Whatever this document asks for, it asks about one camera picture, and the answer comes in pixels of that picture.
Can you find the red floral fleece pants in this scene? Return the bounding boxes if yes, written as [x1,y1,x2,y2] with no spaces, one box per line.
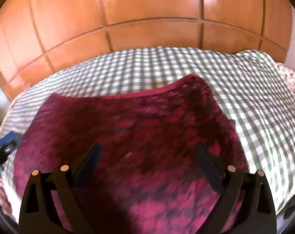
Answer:
[13,75,248,233]

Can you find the orange wooden wardrobe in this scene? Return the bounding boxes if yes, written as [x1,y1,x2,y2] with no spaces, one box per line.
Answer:
[0,0,292,100]

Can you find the floral pink pillow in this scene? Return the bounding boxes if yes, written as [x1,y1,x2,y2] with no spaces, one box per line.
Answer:
[275,62,295,98]

